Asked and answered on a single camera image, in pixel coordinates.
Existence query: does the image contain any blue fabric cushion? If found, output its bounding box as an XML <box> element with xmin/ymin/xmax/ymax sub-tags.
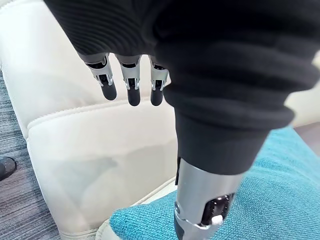
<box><xmin>109</xmin><ymin>126</ymin><xmax>320</xmax><ymax>240</ymax></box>

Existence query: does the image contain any cream leather sofa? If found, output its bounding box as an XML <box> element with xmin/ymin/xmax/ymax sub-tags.
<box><xmin>0</xmin><ymin>0</ymin><xmax>320</xmax><ymax>240</ymax></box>

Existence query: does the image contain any robot left dark foot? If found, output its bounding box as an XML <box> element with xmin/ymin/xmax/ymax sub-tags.
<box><xmin>0</xmin><ymin>156</ymin><xmax>17</xmax><ymax>181</ymax></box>

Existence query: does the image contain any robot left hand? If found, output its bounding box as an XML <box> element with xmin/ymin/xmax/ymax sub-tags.
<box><xmin>43</xmin><ymin>0</ymin><xmax>320</xmax><ymax>240</ymax></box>

